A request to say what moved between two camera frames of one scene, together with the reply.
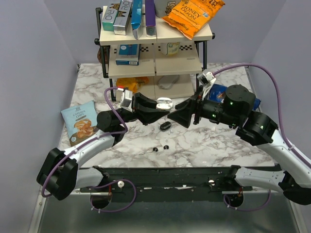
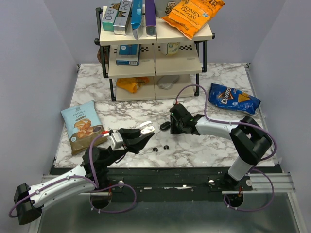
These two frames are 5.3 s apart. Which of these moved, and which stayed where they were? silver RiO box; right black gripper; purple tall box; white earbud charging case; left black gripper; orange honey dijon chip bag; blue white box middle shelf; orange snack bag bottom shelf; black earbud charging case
Moved: right black gripper; left black gripper; white earbud charging case
Stayed: orange honey dijon chip bag; blue white box middle shelf; silver RiO box; black earbud charging case; orange snack bag bottom shelf; purple tall box
